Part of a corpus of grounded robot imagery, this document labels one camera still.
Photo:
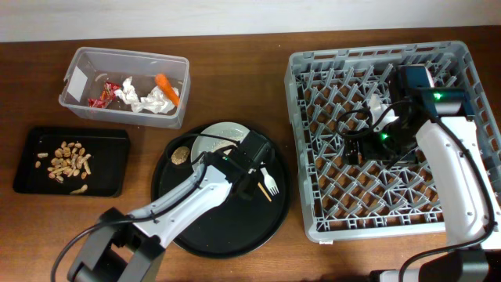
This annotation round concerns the grey plate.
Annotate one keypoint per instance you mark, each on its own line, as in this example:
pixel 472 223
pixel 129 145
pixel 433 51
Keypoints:
pixel 229 130

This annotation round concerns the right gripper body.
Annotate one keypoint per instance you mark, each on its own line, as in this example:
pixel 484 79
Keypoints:
pixel 387 145

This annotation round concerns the peanut shells pile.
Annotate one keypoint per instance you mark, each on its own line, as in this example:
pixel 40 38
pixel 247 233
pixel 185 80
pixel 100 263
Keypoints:
pixel 68 166

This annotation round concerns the white plastic fork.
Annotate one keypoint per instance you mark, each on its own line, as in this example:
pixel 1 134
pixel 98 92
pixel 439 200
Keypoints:
pixel 270 183

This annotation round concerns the round black tray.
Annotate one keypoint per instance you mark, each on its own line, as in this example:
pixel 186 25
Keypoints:
pixel 237 226

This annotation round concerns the wooden chopstick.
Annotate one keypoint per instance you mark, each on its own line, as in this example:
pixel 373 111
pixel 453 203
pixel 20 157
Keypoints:
pixel 263 190

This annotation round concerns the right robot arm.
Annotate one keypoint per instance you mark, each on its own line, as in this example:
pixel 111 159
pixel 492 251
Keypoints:
pixel 438 121

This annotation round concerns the clear plastic bin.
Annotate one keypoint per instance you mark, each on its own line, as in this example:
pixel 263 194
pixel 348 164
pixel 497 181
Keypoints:
pixel 91 68

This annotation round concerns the grey dishwasher rack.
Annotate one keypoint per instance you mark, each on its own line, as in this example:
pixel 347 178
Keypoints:
pixel 368 200

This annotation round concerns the white paper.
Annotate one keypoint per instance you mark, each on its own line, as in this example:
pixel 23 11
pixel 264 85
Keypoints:
pixel 155 102

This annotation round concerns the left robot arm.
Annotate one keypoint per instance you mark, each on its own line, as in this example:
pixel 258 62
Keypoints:
pixel 131 247

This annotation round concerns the brown round cookie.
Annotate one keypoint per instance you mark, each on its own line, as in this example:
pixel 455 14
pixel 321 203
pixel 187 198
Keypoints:
pixel 180 155

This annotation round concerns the orange carrot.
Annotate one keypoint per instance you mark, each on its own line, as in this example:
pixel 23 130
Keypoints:
pixel 164 85

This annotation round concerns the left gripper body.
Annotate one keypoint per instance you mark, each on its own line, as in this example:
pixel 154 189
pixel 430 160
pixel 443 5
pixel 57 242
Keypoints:
pixel 250 192

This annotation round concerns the black rectangular tray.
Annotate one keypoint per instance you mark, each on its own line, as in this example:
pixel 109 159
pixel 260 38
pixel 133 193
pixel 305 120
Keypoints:
pixel 108 147

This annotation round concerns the red foil snack wrapper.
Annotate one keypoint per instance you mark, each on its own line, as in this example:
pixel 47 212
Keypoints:
pixel 107 96

